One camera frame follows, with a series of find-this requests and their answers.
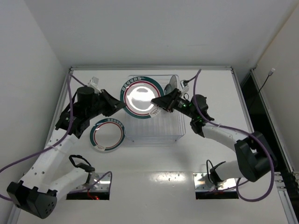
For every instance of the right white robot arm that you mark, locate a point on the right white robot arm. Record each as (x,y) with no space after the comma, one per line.
(254,156)

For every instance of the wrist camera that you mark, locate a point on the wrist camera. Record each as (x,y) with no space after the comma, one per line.
(93,83)
(185,86)

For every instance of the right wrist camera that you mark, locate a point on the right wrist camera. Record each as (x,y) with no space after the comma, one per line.
(185,86)

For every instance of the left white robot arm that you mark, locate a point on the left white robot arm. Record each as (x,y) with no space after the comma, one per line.
(36,192)

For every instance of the white plate with characters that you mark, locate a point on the white plate with characters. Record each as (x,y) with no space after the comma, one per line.
(173,82)

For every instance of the metal base plate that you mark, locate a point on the metal base plate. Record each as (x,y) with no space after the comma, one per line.
(98,182)
(202,184)

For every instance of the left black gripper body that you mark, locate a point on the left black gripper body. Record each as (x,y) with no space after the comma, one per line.
(105,101)

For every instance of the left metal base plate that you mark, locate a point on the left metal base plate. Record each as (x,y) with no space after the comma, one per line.
(98,182)

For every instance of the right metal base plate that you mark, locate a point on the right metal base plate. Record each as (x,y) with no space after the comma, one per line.
(202,184)

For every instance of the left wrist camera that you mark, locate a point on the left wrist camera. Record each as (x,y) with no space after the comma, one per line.
(93,83)

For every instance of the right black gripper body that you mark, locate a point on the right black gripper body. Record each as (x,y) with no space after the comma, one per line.
(172,101)

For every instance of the green blue patterned plate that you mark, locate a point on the green blue patterned plate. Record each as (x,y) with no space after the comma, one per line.
(168,89)

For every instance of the green red rimmed plate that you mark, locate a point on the green red rimmed plate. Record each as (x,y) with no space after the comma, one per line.
(137,93)
(107,135)

